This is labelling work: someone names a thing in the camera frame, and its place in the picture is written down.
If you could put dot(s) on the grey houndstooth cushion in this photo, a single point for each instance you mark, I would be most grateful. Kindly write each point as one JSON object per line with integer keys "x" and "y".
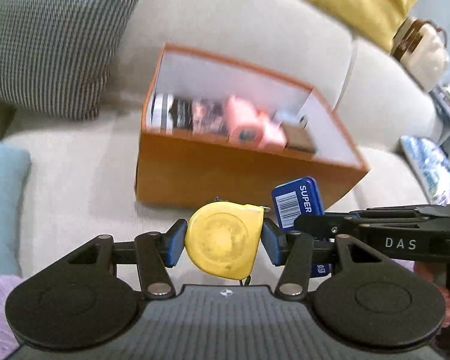
{"x": 55, "y": 55}

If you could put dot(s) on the light blue cushion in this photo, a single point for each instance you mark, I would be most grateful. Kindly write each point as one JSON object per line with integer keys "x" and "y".
{"x": 14, "y": 168}

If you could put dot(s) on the person right hand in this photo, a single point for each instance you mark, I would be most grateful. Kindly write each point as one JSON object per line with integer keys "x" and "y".
{"x": 431, "y": 272}

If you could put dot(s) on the large pink bottle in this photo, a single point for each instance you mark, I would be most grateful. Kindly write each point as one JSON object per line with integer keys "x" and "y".
{"x": 242, "y": 122}

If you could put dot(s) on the grey fabric sofa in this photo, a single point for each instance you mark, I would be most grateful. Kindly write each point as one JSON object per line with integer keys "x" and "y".
{"x": 81, "y": 181}

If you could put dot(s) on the white brown mini suitcase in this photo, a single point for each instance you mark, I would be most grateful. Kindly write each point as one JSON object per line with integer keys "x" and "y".
{"x": 422, "y": 49}

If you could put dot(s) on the small pink pump bottle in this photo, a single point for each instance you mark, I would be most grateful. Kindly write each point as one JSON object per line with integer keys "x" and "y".
{"x": 273, "y": 135}

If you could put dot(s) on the orange storage box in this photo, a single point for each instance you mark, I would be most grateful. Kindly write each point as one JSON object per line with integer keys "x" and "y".
{"x": 182, "y": 168}

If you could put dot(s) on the blue barcode box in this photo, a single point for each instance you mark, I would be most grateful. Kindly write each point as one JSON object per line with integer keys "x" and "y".
{"x": 297, "y": 197}

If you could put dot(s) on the plaid and black pouch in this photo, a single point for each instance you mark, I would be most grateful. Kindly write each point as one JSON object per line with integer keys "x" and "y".
{"x": 169, "y": 112}

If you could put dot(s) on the brown square box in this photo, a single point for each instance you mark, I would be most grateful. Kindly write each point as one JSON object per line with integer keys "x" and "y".
{"x": 298, "y": 138}

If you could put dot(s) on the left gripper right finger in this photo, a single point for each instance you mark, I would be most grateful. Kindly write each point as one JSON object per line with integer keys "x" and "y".
{"x": 294, "y": 252}

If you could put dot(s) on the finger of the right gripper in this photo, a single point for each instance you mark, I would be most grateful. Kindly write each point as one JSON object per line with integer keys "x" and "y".
{"x": 327, "y": 225}

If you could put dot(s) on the illustrated card box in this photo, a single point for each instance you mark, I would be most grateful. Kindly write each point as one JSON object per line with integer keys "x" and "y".
{"x": 209, "y": 118}

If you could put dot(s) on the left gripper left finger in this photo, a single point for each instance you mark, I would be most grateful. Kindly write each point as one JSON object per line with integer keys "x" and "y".
{"x": 152, "y": 253}

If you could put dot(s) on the yellow tape measure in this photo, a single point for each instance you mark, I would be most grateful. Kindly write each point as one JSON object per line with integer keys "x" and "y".
{"x": 222, "y": 239}

